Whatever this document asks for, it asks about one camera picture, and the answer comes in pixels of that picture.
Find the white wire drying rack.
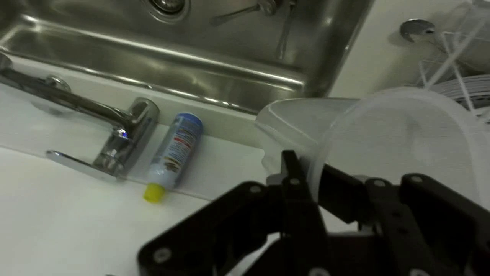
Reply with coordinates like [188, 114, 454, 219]
[419, 0, 490, 126]

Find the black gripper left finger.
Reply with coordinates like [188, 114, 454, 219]
[136, 150, 327, 276]

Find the chrome faucet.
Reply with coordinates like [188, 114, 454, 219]
[0, 52, 160, 184]

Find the dish soap bottle yellow cap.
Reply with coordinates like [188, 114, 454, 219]
[142, 112, 203, 203]

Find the stainless steel sink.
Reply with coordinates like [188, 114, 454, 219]
[0, 0, 375, 114]

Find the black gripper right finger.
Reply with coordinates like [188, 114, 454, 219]
[316, 166, 490, 276]

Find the metal ladle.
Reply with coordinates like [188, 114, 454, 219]
[398, 19, 440, 46]

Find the clear plastic jar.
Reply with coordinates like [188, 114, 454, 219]
[255, 88, 490, 207]

